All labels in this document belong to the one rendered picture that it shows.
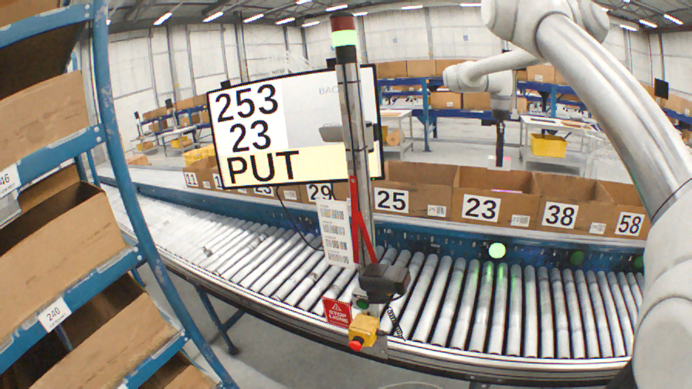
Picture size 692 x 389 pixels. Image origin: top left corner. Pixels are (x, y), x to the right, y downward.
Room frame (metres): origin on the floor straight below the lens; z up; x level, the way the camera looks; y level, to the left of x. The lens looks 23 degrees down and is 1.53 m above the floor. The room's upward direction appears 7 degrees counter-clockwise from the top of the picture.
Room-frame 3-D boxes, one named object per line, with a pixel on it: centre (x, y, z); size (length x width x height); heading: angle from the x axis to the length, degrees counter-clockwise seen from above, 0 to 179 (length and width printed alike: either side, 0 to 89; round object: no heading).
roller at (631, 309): (0.34, -1.09, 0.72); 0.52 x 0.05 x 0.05; 151
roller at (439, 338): (0.75, -0.35, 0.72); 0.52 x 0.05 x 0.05; 151
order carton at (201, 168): (2.04, 1.02, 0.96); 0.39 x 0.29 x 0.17; 61
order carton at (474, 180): (1.09, -0.68, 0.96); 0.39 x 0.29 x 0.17; 61
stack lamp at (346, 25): (0.62, -0.03, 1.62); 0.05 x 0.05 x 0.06
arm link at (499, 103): (1.03, -0.65, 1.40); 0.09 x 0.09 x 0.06
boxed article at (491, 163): (1.03, -0.65, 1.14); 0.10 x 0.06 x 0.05; 61
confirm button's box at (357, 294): (0.59, -0.02, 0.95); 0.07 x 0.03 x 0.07; 61
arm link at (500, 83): (1.03, -0.64, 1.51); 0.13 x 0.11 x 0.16; 83
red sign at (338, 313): (0.63, 0.04, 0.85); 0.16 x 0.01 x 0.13; 61
